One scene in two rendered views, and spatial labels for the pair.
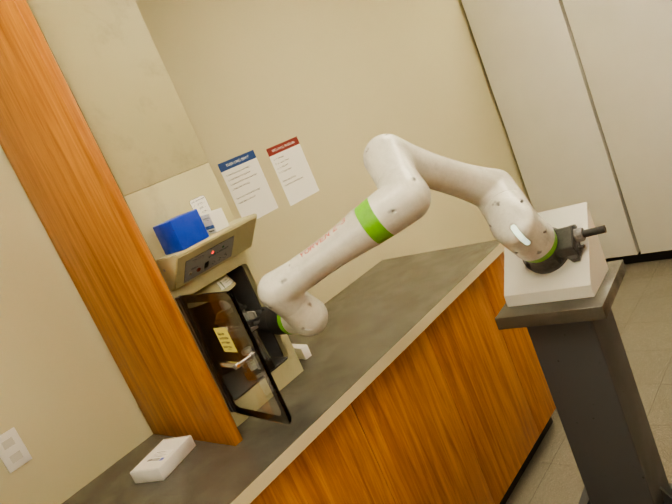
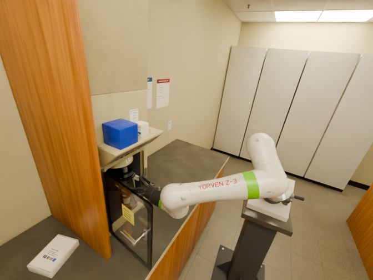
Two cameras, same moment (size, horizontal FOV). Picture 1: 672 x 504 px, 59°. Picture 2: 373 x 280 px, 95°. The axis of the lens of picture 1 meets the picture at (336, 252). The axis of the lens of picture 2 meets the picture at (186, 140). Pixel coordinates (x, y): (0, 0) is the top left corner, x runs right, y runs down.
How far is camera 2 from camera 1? 1.09 m
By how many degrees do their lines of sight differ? 23
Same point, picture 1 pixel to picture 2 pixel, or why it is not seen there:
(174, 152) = (132, 75)
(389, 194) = (273, 182)
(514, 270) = not seen: hidden behind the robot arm
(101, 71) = not seen: outside the picture
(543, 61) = (245, 88)
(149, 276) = (90, 165)
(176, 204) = (121, 110)
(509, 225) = not seen: hidden behind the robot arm
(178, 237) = (120, 141)
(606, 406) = (260, 252)
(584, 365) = (262, 238)
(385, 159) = (270, 155)
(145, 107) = (126, 35)
